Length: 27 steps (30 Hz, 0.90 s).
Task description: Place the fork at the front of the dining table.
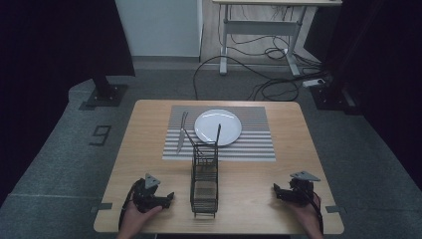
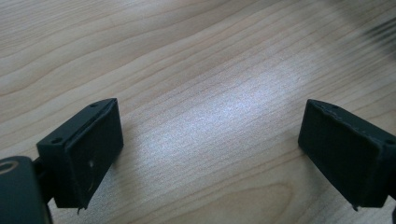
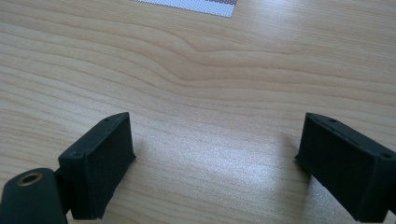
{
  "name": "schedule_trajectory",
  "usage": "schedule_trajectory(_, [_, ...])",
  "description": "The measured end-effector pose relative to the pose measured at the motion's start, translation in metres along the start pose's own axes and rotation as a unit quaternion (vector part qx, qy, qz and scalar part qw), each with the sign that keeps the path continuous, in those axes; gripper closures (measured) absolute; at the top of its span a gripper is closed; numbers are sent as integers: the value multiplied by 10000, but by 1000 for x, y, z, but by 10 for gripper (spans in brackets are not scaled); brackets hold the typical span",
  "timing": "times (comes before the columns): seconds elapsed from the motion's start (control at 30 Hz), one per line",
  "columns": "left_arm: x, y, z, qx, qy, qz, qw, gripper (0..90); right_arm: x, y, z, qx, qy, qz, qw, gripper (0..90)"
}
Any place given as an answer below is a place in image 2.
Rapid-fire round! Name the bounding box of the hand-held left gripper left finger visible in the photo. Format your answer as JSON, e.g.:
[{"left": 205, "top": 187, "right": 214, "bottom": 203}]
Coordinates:
[{"left": 35, "top": 97, "right": 124, "bottom": 215}]

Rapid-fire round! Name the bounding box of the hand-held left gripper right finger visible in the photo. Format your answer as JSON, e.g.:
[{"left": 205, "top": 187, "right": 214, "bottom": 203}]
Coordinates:
[{"left": 297, "top": 98, "right": 396, "bottom": 212}]

